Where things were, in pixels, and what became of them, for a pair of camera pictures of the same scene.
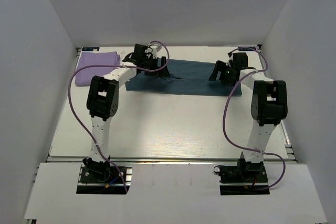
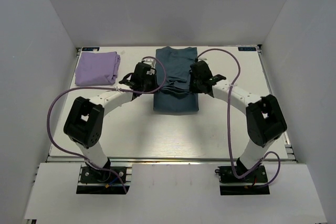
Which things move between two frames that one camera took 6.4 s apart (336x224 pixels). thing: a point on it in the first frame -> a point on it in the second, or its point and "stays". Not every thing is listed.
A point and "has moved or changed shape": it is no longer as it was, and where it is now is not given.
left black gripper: (163, 72) -> (154, 78)
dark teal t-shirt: (185, 77) has moved or changed shape
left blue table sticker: (90, 49) stays
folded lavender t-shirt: (83, 77) stays
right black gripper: (219, 66) -> (192, 88)
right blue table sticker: (247, 49) stays
